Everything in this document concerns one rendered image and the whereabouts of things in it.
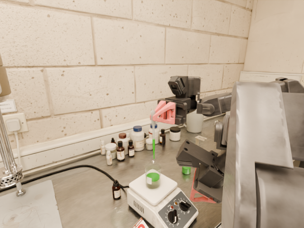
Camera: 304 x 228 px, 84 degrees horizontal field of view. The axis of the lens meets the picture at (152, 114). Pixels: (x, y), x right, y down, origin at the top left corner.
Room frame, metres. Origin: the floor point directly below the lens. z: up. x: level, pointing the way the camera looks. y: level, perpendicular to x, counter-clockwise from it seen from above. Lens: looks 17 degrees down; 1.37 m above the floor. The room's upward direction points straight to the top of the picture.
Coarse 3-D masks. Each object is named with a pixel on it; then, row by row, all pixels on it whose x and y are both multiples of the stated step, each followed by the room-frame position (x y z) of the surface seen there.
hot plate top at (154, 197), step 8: (144, 176) 0.50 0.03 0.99; (136, 184) 0.46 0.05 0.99; (144, 184) 0.46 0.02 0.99; (168, 184) 0.46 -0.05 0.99; (176, 184) 0.46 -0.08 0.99; (136, 192) 0.43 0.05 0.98; (144, 192) 0.43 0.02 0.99; (152, 192) 0.43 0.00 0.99; (160, 192) 0.43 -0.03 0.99; (168, 192) 0.43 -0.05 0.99; (152, 200) 0.39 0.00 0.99; (160, 200) 0.40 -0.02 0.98
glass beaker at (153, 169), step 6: (150, 162) 0.48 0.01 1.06; (156, 162) 0.48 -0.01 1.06; (150, 168) 0.48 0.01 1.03; (156, 168) 0.48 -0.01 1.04; (150, 174) 0.43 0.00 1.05; (156, 174) 0.43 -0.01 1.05; (150, 180) 0.43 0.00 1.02; (156, 180) 0.43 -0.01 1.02; (150, 186) 0.43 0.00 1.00; (156, 186) 0.43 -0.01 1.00
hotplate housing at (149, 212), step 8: (128, 192) 0.45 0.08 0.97; (176, 192) 0.45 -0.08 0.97; (128, 200) 0.45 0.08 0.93; (136, 200) 0.42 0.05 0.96; (144, 200) 0.41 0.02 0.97; (168, 200) 0.41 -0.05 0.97; (136, 208) 0.43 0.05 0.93; (144, 208) 0.40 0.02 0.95; (152, 208) 0.38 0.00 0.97; (160, 208) 0.39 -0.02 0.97; (144, 216) 0.40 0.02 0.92; (152, 216) 0.38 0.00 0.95; (192, 216) 0.39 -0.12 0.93; (152, 224) 0.38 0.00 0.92; (160, 224) 0.36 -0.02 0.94
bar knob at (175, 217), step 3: (174, 210) 0.38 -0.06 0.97; (168, 213) 0.38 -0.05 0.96; (171, 213) 0.38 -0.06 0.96; (174, 213) 0.37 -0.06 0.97; (168, 216) 0.37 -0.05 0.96; (171, 216) 0.37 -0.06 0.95; (174, 216) 0.36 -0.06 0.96; (177, 216) 0.38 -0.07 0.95; (168, 219) 0.36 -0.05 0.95; (171, 219) 0.36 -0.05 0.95; (174, 219) 0.36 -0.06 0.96; (177, 219) 0.37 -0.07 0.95; (171, 222) 0.36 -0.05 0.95; (174, 222) 0.35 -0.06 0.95
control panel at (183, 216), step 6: (180, 192) 0.45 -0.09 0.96; (174, 198) 0.43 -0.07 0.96; (180, 198) 0.43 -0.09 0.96; (186, 198) 0.44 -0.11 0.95; (168, 204) 0.40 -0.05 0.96; (174, 204) 0.41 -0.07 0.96; (192, 204) 0.43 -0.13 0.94; (162, 210) 0.38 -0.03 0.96; (168, 210) 0.39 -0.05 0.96; (180, 210) 0.40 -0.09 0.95; (192, 210) 0.41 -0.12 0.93; (162, 216) 0.37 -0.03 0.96; (180, 216) 0.38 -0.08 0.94; (186, 216) 0.39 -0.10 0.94; (168, 222) 0.36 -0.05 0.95; (180, 222) 0.37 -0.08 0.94; (186, 222) 0.37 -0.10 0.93
